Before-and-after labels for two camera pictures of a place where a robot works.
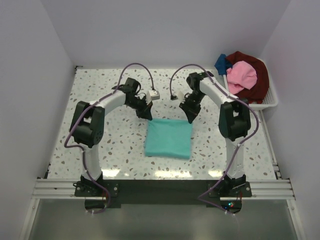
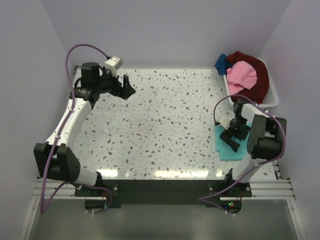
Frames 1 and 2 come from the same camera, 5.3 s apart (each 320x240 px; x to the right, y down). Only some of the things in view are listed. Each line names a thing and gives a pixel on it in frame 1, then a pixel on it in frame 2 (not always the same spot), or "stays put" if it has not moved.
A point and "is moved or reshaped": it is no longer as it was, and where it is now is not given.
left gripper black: x=145 y=113 -> x=119 y=91
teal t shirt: x=168 y=138 is moved or reshaped
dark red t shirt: x=255 y=95 stays put
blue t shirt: x=222 y=64 stays put
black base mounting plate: x=118 y=192 stays put
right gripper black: x=191 y=112 -> x=226 y=135
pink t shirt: x=241 y=75 stays put
